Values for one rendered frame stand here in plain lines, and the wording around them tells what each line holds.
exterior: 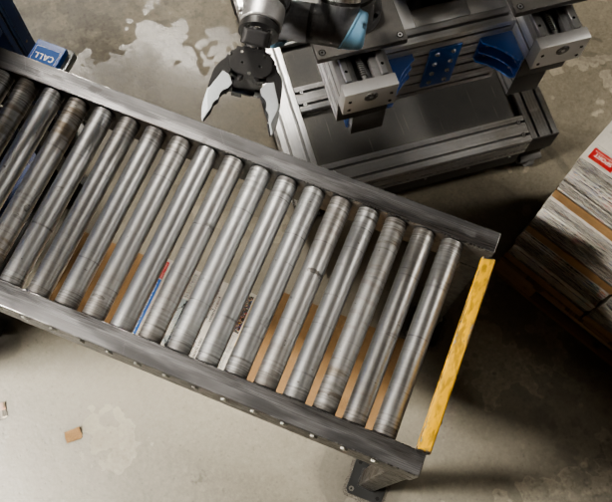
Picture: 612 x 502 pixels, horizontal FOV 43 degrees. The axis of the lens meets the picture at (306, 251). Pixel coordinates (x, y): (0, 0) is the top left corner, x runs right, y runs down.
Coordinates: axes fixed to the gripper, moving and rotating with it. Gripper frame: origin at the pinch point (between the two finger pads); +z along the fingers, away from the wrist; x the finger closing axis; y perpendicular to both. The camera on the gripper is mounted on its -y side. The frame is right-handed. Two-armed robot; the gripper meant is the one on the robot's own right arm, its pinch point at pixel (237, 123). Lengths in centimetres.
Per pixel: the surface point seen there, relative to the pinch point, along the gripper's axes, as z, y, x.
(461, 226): -7, 37, -51
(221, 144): -16.8, 44.6, 3.7
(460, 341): 19, 35, -53
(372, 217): -6, 40, -32
